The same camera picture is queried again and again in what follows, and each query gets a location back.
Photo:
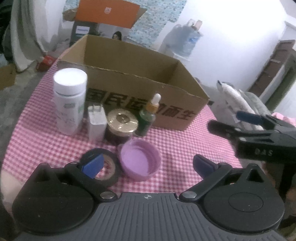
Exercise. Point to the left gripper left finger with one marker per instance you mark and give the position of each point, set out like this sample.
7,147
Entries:
93,187

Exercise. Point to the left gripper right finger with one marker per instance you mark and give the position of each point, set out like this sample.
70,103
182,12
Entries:
213,175

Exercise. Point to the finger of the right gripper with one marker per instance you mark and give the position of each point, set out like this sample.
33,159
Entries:
223,130
251,118

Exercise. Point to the black electrical tape roll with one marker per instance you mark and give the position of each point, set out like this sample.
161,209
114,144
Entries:
101,165

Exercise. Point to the purple plastic lid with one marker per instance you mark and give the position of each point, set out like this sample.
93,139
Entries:
139,159

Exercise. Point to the white power adapter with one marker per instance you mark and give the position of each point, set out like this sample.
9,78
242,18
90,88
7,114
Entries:
97,123

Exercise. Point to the gold lid cosmetic jar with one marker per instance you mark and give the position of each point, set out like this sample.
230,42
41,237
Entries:
121,125

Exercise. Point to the green dropper bottle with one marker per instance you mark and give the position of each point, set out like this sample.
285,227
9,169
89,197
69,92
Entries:
147,115

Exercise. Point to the white supplement bottle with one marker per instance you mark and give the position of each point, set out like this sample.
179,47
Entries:
69,98

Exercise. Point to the grey white bedding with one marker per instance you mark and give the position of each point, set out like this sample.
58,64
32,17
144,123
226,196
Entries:
226,101

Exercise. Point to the red white checkered tablecloth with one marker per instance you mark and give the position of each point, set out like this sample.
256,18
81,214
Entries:
35,139

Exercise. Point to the water dispenser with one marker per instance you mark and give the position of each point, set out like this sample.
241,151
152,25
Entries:
182,39

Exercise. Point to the brown cardboard box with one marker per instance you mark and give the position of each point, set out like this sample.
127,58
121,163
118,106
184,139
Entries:
124,75

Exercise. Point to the small cardboard box on floor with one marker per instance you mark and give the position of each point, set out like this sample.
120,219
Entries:
7,76

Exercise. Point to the grey white curtain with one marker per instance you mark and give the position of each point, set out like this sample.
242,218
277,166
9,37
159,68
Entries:
35,28

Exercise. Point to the orange Philips box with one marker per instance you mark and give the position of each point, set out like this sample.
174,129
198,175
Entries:
108,19

